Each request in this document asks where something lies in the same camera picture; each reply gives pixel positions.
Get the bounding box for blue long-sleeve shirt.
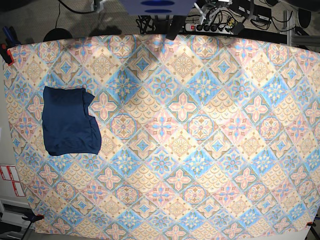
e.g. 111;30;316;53
42;86;102;156

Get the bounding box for white power strip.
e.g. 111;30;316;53
184;23;234;35

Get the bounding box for blue clamp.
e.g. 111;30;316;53
2;26;21;48

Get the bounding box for red black clamp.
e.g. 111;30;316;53
0;43;14;66

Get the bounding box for black orange corner clamp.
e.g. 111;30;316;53
21;213;44;223

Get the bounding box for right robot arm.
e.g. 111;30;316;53
91;0;107;13

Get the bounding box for patterned tablecloth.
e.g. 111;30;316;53
3;34;320;240

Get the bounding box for red white labels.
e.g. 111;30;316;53
0;164;25;197

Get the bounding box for right corner clamp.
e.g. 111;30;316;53
306;216;320;227

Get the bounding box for blue box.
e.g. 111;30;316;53
120;0;196;16

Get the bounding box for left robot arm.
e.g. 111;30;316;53
193;0;233;25

